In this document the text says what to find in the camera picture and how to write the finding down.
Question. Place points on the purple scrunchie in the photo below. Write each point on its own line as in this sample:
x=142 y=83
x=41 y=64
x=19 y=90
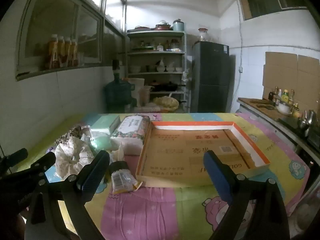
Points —
x=50 y=150

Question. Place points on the white metal shelf rack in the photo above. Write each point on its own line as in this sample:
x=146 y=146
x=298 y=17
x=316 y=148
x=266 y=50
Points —
x=155 y=53

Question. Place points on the black flat cooktop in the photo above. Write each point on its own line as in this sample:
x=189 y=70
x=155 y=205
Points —
x=290 y=123

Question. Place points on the leopard print scrunchie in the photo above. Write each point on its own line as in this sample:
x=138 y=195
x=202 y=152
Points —
x=72 y=131

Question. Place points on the black frying pan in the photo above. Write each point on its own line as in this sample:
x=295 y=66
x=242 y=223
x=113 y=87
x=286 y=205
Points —
x=166 y=87

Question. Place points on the white bowl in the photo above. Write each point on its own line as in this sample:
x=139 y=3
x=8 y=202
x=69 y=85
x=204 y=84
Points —
x=283 y=108

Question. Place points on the black water jug pump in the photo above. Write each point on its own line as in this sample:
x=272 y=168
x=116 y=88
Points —
x=115 y=66

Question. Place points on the cardboard tray with orange rim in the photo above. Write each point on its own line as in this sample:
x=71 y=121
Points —
x=175 y=155

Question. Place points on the kitchen counter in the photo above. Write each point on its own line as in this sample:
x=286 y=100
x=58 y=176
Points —
x=268 y=113

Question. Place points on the pale wrapped bundle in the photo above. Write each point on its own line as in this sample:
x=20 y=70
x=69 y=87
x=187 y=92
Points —
x=147 y=108

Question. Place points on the blue water jug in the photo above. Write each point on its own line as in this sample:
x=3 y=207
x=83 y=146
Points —
x=117 y=92

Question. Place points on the glass sliding cabinet window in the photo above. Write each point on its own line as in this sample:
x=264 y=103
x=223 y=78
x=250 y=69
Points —
x=57 y=17

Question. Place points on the white tissue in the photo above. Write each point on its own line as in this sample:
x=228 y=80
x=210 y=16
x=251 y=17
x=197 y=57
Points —
x=120 y=152

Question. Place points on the row of condiment bottles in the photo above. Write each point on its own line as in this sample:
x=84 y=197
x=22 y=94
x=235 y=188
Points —
x=285 y=95

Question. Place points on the black soft roll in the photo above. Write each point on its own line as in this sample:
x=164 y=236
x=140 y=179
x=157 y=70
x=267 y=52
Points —
x=118 y=165

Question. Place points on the cardboard sheet on wall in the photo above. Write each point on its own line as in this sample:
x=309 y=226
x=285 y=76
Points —
x=282 y=72

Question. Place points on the white lace cloth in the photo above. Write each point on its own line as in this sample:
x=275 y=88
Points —
x=70 y=155

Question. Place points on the light blue enamel pot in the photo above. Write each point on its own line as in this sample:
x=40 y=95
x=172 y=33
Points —
x=178 y=26

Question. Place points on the glass jar with lid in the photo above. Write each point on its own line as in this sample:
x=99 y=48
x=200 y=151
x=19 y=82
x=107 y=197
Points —
x=203 y=36

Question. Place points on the flat dark plate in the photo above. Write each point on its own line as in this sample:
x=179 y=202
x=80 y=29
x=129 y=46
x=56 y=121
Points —
x=142 y=27

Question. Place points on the clear plastic jug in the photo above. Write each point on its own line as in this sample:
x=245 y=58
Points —
x=145 y=95

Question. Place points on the dark grey refrigerator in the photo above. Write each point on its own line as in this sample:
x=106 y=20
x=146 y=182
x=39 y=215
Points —
x=210 y=80

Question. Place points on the red rimmed basin with lid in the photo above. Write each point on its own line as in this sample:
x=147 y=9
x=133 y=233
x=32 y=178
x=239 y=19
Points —
x=163 y=26

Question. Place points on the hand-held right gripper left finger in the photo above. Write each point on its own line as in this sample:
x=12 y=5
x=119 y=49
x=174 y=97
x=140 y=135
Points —
x=95 y=177

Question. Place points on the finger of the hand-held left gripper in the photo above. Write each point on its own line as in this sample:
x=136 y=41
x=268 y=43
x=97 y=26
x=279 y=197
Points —
x=15 y=157
x=45 y=162

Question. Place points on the green item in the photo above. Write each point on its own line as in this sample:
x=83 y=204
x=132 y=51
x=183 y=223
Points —
x=100 y=142

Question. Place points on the row of white bowls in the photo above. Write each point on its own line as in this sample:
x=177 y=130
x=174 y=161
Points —
x=162 y=68

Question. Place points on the mint green box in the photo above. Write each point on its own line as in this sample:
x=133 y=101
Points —
x=103 y=125

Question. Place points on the dark kitchen cleaver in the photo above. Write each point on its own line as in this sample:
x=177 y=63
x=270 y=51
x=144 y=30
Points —
x=266 y=107

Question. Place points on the small clear barcode packet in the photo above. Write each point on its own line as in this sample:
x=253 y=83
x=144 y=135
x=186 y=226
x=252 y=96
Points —
x=122 y=180

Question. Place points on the white sack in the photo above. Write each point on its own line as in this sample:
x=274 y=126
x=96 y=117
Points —
x=137 y=85

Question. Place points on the floral tissue pack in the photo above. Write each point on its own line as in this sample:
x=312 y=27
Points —
x=131 y=127

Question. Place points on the steel kettle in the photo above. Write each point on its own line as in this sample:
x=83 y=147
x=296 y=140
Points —
x=306 y=125

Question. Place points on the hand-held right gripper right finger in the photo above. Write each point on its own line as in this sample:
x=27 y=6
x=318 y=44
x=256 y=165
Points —
x=218 y=177

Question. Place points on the row of shelf jars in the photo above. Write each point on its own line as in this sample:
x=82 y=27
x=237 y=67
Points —
x=172 y=45

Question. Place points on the black gas stove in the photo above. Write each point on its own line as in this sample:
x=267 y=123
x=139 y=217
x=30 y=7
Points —
x=312 y=136

